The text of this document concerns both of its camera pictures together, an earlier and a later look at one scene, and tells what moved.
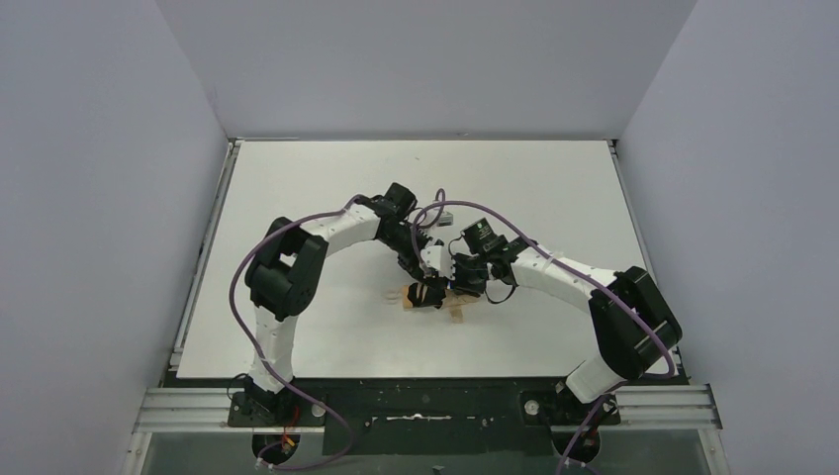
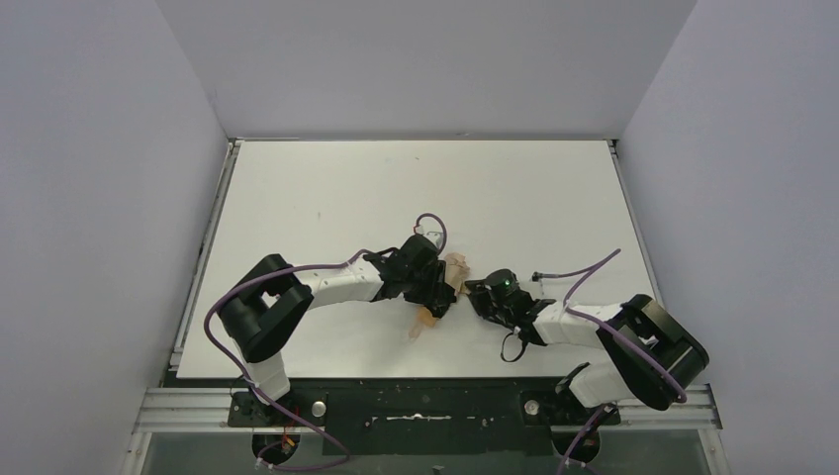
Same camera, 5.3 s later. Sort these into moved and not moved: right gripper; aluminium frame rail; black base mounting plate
Moved: right gripper
Not moved: black base mounting plate; aluminium frame rail
